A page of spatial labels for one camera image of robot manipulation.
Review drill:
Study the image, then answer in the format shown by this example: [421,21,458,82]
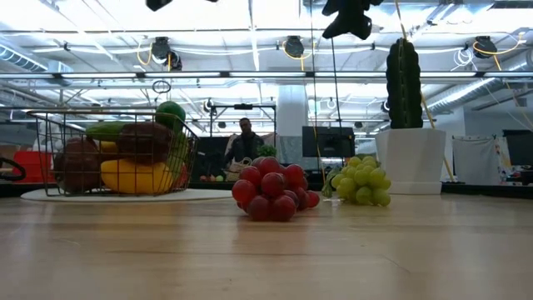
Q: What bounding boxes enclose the black cabinet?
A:
[193,136,234,184]

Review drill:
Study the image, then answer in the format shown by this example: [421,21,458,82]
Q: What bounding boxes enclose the light green pear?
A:
[166,132,189,176]

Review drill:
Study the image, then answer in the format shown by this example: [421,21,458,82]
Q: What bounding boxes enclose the black ceiling light rail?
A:
[0,71,533,81]

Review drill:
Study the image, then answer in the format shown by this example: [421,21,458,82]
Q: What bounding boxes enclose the black hanging cable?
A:
[330,37,343,130]

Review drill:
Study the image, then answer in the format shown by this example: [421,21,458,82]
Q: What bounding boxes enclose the black cable loop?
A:
[0,156,27,183]

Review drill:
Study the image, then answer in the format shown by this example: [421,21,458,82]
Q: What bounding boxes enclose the red apple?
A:
[172,164,188,189]

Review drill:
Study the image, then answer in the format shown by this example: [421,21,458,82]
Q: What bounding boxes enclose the green cucumber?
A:
[85,120,131,143]

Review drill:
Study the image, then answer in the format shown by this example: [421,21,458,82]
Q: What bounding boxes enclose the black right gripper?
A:
[321,0,384,41]

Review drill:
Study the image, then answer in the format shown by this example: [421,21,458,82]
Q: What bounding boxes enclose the yellow orange mango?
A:
[100,157,175,195]

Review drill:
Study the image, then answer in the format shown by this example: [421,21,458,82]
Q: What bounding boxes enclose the wicker basket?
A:
[226,157,253,183]

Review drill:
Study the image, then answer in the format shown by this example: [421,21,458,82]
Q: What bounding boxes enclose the black hanging ring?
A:
[152,79,172,95]

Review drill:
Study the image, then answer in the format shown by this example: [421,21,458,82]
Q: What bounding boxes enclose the red storage bin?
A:
[12,150,57,184]

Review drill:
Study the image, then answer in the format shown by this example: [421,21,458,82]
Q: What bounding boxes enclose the small green lime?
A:
[155,100,187,133]

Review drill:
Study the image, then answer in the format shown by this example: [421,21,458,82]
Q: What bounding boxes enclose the white round placemat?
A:
[20,188,233,203]

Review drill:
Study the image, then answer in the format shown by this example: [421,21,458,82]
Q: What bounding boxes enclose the silver air duct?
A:
[428,77,533,116]
[0,41,74,87]

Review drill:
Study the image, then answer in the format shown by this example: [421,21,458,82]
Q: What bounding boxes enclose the black monitor screen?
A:
[301,126,356,158]

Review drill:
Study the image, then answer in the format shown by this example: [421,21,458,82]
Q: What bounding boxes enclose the white building column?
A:
[276,85,310,166]

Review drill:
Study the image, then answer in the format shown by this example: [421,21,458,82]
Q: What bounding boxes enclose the black box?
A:
[502,129,533,166]

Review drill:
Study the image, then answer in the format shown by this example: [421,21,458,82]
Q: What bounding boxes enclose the person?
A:
[224,117,266,168]

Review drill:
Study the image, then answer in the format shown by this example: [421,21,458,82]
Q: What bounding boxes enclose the dark red pomegranate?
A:
[52,137,103,196]

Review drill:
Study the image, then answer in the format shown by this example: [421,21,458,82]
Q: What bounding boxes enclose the white hanging cloth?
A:
[452,134,513,187]

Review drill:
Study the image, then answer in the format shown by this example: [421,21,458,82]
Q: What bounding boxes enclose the white plant pot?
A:
[374,127,447,196]

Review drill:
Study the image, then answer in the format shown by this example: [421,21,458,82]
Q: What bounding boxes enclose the wire basket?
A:
[27,108,200,198]

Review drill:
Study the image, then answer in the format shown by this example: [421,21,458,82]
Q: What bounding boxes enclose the green grape bunch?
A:
[321,155,392,208]

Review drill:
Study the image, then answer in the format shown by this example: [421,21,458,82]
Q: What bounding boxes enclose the dark purple-red fruit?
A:
[115,122,174,167]

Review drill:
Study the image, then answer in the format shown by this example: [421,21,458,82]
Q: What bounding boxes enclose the thin black cable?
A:
[308,0,326,184]

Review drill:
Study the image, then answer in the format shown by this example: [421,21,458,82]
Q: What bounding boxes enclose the red grape bunch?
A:
[232,156,321,223]

